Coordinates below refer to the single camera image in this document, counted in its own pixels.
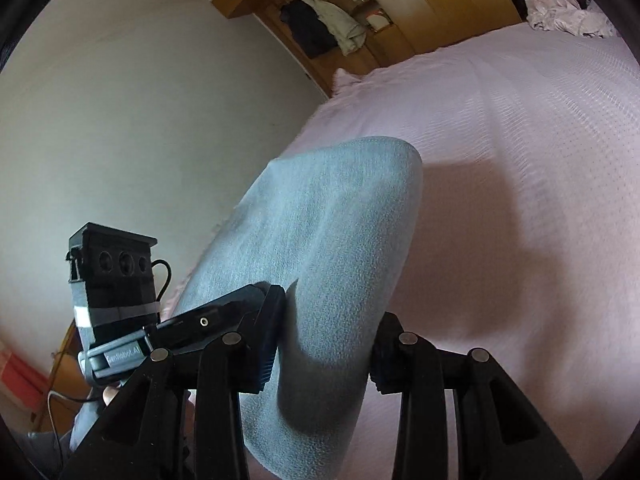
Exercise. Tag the person's left hand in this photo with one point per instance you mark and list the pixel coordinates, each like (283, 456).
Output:
(111, 396)

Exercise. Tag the person's left forearm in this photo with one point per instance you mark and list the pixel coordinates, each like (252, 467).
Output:
(87, 425)

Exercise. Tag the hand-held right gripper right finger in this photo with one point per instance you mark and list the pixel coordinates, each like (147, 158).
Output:
(385, 355)

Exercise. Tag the wooden wardrobe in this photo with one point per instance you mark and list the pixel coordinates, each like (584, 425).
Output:
(425, 0)

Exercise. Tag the white hanging garment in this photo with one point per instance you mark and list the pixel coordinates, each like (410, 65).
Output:
(340, 22)

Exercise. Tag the pink bed blanket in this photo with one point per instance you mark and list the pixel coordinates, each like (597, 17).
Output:
(525, 185)

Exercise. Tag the wooden shelf unit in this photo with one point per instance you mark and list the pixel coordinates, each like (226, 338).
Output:
(62, 362)

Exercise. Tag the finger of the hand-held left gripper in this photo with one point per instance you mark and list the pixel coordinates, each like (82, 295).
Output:
(200, 322)

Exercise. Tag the light blue towel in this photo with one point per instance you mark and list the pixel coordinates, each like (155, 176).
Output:
(325, 235)

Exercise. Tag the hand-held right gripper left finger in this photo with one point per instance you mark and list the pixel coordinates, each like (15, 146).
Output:
(265, 367)

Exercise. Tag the dark hanging garment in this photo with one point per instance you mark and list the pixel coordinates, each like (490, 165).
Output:
(307, 30)

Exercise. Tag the pile of pale pink clothes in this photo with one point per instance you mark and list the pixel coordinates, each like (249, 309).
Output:
(570, 20)

